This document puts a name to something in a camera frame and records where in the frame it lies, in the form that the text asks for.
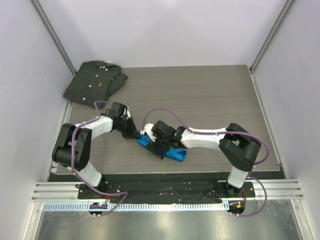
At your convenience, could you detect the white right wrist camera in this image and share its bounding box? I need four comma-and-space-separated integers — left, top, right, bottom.
140, 123, 157, 142

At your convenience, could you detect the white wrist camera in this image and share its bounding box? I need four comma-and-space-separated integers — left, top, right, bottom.
140, 123, 157, 142
123, 106, 131, 120

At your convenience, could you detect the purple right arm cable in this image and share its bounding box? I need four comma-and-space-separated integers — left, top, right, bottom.
140, 107, 271, 217

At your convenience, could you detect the blue satin napkin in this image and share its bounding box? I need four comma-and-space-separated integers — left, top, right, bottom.
136, 135, 187, 162

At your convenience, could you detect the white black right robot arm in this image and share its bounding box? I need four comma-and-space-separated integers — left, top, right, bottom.
140, 120, 261, 198

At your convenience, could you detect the dark striped button shirt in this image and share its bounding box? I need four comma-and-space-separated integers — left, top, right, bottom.
63, 60, 128, 109

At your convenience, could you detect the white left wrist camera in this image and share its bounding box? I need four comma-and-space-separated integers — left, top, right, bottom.
123, 106, 131, 120

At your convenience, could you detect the slotted white cable duct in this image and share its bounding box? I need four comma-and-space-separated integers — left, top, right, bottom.
42, 201, 230, 212

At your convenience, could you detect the aluminium frame rail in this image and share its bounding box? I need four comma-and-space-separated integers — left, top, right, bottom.
31, 181, 87, 201

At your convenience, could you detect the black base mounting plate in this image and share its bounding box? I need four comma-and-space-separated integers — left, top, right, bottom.
76, 172, 256, 205

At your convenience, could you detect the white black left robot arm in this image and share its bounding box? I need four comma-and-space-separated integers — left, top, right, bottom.
51, 102, 141, 200

